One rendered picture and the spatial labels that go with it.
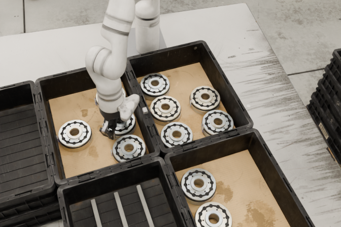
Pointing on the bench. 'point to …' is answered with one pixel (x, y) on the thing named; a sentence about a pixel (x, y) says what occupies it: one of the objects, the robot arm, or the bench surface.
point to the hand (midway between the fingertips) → (115, 129)
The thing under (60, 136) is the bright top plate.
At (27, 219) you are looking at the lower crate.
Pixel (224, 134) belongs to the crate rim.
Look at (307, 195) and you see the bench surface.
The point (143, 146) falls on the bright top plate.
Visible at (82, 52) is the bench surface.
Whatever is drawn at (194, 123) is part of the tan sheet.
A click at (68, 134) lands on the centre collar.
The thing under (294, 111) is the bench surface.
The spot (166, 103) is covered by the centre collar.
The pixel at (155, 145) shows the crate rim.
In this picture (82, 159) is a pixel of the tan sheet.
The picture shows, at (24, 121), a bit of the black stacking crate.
